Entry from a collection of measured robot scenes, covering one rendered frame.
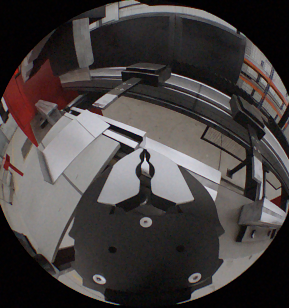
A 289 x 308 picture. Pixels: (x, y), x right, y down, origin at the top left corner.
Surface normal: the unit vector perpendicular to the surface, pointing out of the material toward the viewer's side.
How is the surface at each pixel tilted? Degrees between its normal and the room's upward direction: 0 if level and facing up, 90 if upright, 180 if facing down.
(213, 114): 90
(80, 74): 90
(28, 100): 90
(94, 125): 0
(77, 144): 0
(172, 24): 90
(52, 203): 0
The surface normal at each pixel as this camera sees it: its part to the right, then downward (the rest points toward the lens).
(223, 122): -0.48, 0.76
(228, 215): -0.01, -0.50
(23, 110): 0.88, 0.41
